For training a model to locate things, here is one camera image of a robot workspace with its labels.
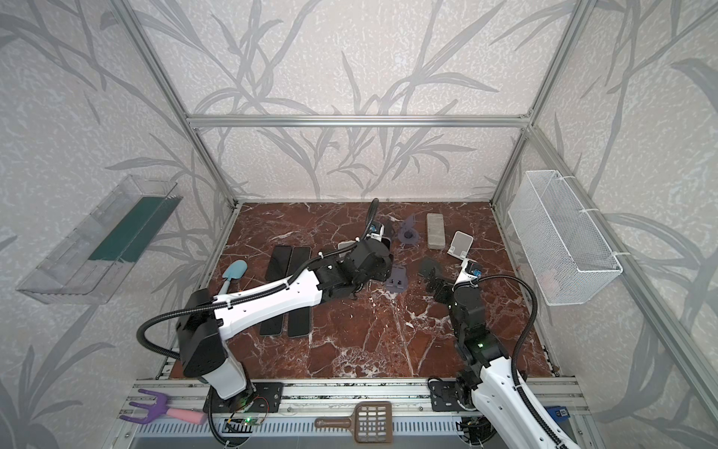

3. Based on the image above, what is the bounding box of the grey angled phone stand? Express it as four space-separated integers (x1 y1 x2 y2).
381 221 395 239

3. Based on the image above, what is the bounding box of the dark grey round phone stand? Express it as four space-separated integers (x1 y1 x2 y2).
398 214 420 246

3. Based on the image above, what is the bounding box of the white phone stand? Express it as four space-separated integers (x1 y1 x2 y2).
338 241 357 254
447 231 474 260

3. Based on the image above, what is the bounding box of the white framed phone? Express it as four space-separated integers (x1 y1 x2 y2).
287 246 312 276

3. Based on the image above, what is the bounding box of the black phone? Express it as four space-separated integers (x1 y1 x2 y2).
259 315 284 337
287 307 312 338
265 245 293 282

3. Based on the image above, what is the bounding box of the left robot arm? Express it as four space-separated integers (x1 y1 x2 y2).
136 199 394 401

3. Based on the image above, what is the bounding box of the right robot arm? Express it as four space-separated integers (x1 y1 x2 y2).
426 272 578 448

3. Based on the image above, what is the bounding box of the white phone stand back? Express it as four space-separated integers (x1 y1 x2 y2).
338 241 357 254

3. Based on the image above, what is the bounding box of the grey round stand right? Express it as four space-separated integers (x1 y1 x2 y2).
384 266 409 294

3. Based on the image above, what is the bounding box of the grey rectangular block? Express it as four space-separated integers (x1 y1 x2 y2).
426 213 446 251

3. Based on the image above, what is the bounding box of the light blue toy shovel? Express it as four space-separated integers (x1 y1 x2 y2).
219 260 248 295

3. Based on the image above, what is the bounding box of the brown plastic spatula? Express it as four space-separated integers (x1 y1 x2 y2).
314 400 394 445

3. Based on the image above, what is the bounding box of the blue black device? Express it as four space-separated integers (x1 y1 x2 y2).
546 406 570 423

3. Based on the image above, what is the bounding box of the green circuit board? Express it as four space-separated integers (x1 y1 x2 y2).
224 416 265 432

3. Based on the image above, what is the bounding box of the purple pink toy rake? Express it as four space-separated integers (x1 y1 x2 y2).
119 388 208 426

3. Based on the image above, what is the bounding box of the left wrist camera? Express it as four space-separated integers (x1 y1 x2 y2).
366 220 392 243

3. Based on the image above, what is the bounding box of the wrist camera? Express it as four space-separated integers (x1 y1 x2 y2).
366 220 392 243
454 259 484 287

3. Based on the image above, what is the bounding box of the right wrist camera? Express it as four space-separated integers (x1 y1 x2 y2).
454 259 484 287

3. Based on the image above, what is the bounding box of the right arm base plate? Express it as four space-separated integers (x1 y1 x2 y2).
427 377 465 413

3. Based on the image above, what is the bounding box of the white wire mesh basket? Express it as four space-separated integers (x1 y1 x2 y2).
509 170 623 306

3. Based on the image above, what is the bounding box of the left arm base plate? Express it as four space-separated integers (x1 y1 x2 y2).
203 382 283 413

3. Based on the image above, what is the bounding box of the clear plastic wall shelf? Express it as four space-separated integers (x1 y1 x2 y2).
17 175 182 305

